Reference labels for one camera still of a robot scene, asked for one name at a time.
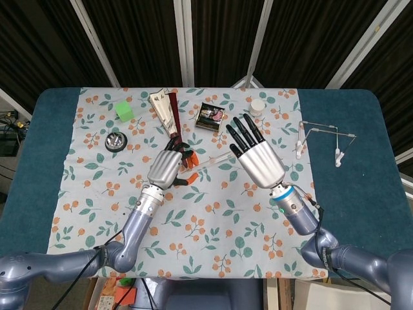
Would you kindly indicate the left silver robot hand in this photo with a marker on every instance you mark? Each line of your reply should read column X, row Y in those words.
column 164, row 168

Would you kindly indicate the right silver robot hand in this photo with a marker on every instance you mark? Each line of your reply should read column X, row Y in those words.
column 263, row 163

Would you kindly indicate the clear glass test tube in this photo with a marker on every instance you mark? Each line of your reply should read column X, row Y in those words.
column 216, row 159

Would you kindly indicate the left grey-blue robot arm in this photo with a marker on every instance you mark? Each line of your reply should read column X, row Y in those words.
column 135, row 229

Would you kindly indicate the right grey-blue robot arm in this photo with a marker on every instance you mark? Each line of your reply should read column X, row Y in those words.
column 300, row 219

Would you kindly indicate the dark red folding fan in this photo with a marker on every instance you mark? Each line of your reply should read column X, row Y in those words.
column 171, row 119

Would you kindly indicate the round metal tin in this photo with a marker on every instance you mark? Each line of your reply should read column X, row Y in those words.
column 115, row 142

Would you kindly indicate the white round jar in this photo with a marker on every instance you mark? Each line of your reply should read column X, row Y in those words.
column 257, row 107

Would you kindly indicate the black food tin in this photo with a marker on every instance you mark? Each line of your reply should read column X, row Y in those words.
column 209, row 116

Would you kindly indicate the green cube block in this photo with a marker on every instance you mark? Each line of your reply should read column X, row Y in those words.
column 124, row 111

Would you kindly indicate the floral fruit print tablecloth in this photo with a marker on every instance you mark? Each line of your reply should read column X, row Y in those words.
column 209, row 226

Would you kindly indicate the blue table cover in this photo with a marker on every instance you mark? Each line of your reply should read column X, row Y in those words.
column 355, row 129

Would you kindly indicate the grey-blue robot torso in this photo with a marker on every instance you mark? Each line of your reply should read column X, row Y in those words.
column 209, row 297

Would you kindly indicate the white framed dark partition screen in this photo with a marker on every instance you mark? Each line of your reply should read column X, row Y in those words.
column 184, row 32

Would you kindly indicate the cardboard box with orange items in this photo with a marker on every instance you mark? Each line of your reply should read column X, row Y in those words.
column 106, row 300

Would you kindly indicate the white board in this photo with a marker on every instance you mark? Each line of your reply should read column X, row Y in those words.
column 322, row 297

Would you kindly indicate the black equipment box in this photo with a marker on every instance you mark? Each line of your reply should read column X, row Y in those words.
column 8, row 143

